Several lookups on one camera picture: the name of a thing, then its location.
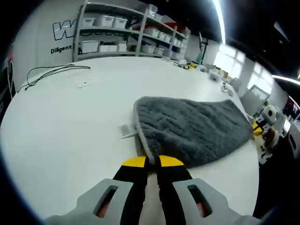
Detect grey office chair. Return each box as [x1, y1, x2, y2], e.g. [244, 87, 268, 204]
[240, 85, 270, 115]

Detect distant display screen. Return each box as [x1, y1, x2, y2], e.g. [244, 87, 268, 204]
[282, 93, 300, 122]

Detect clear plastic bag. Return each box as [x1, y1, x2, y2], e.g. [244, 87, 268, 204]
[209, 69, 221, 82]
[221, 83, 235, 97]

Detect white yellow gadget pile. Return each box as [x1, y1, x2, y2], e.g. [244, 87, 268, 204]
[174, 59, 197, 70]

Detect person's right hand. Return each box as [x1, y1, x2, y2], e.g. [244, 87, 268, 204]
[264, 128, 279, 144]

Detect short ceiling light strip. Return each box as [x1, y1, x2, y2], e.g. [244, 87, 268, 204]
[271, 74, 300, 85]

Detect rows of white storage bins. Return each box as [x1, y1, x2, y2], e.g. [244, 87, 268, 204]
[79, 4, 188, 58]

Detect long ceiling light strip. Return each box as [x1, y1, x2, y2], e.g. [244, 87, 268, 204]
[212, 0, 227, 45]

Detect grey fluffy towel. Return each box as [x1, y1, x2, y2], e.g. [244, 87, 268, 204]
[118, 96, 255, 168]

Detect grey metal shelf unit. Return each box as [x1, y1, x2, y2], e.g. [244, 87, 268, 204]
[72, 0, 190, 63]

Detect black floor stand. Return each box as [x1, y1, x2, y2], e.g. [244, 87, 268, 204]
[198, 31, 209, 65]

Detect thin looped cable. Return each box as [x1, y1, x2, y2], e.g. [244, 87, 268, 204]
[16, 64, 91, 94]

